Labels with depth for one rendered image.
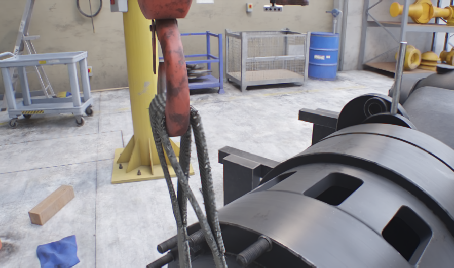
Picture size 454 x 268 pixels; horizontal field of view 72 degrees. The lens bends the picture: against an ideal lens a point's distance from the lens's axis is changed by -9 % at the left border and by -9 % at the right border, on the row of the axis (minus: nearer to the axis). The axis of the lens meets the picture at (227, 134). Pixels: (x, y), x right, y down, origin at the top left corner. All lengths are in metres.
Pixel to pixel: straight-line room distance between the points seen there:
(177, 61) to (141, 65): 2.58
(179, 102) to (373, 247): 0.33
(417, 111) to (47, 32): 5.79
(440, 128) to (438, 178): 0.57
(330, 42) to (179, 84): 6.48
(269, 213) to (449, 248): 0.29
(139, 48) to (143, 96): 0.40
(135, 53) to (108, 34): 3.44
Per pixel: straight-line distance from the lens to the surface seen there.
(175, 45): 0.25
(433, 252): 0.57
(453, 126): 1.24
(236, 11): 6.65
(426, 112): 1.29
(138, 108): 2.92
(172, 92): 0.24
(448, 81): 1.67
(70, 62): 4.27
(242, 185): 1.73
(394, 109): 0.86
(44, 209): 2.60
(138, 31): 2.79
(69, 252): 2.25
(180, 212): 0.36
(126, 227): 2.39
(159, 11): 0.26
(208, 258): 0.54
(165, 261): 0.66
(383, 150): 0.68
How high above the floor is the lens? 1.38
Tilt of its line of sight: 21 degrees down
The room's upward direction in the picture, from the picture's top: straight up
